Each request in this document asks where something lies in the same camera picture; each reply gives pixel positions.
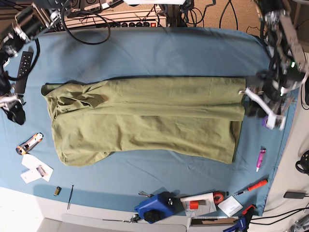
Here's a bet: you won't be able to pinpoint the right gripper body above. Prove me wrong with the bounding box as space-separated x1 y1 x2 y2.
0 93 24 109

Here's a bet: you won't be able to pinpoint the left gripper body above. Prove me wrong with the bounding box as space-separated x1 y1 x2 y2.
239 85 296 130

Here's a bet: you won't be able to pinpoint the olive green t-shirt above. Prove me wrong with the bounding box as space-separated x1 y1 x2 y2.
41 77 246 166

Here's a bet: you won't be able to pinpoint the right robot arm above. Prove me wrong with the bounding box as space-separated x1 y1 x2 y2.
0 0 65 125

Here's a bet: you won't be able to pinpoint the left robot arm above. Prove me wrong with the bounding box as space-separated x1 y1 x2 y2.
239 0 309 130

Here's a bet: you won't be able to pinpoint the purple tape roll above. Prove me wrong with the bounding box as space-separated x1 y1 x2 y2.
262 116 268 128

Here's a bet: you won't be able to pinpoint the pink glue tube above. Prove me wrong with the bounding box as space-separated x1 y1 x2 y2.
256 147 266 172

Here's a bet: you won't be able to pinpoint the orange grey utility knife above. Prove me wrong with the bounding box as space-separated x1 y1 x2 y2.
16 132 43 155

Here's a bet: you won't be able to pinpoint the black remote control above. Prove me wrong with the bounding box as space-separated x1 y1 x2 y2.
15 51 34 94

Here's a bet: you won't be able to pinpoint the blue table cloth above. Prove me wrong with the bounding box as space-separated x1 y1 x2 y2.
0 28 296 214

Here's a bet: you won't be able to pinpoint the white paper card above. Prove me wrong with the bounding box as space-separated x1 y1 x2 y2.
21 154 53 182

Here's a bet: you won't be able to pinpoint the black power adapter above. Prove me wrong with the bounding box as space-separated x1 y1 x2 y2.
283 191 308 199

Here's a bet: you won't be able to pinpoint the orange tape roll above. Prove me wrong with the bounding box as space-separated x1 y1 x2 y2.
213 191 225 204

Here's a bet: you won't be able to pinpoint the small green battery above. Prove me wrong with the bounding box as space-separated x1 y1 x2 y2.
54 186 62 196

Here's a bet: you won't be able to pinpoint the white square booklet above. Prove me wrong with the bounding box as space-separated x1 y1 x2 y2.
218 196 243 217

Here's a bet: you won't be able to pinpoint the white rolled paper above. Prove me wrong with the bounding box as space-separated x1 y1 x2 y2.
180 192 214 203

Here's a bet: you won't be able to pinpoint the blue orange clamp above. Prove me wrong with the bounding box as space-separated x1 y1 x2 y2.
223 204 256 232

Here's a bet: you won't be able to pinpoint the black tweezers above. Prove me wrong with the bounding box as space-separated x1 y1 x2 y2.
67 185 74 210

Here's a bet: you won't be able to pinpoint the small orange block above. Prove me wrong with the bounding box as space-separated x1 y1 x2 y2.
189 201 199 210

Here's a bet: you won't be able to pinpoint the blue plastic device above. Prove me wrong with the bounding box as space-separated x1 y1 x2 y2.
134 191 176 224

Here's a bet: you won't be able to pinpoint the orange handled screwdriver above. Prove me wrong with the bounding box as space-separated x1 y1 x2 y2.
235 179 268 196

